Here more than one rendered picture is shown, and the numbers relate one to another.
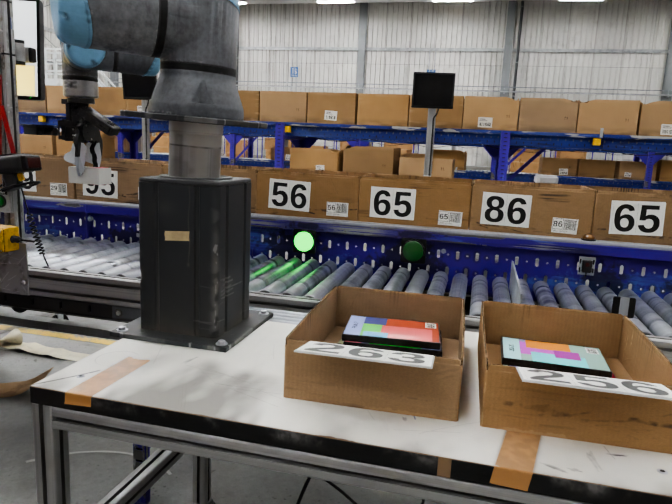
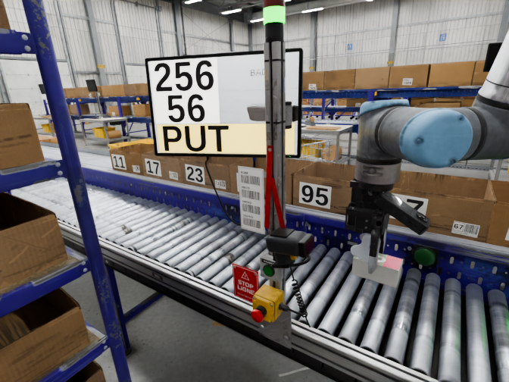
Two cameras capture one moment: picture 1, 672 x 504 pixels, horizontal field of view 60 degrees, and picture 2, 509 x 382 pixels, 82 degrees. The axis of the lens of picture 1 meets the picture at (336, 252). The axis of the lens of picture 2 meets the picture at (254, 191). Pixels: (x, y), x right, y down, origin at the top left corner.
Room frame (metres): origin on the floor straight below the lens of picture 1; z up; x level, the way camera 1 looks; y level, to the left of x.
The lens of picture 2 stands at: (0.99, 0.76, 1.45)
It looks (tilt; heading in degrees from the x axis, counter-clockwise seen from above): 19 degrees down; 21
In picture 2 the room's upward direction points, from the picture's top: 2 degrees counter-clockwise
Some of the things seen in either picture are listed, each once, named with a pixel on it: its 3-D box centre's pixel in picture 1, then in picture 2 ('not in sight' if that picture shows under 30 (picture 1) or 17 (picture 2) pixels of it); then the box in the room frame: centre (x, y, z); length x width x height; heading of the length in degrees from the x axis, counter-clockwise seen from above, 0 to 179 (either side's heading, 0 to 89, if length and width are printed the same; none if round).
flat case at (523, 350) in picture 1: (552, 355); not in sight; (1.07, -0.43, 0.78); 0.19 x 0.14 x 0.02; 76
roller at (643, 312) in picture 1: (646, 317); not in sight; (1.56, -0.87, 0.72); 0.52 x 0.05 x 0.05; 166
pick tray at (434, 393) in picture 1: (385, 340); not in sight; (1.04, -0.10, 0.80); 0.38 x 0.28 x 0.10; 168
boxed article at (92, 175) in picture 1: (90, 175); (376, 267); (1.65, 0.71, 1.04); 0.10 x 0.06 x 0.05; 75
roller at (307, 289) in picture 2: (80, 257); (314, 280); (1.99, 0.90, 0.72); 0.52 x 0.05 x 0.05; 166
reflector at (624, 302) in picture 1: (621, 319); not in sight; (1.33, -0.69, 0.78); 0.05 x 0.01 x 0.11; 76
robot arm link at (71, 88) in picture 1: (80, 90); (376, 171); (1.65, 0.73, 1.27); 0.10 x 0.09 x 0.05; 165
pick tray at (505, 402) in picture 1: (562, 362); not in sight; (0.97, -0.41, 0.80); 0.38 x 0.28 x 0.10; 168
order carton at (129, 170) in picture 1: (138, 181); (341, 187); (2.45, 0.84, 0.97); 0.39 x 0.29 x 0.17; 76
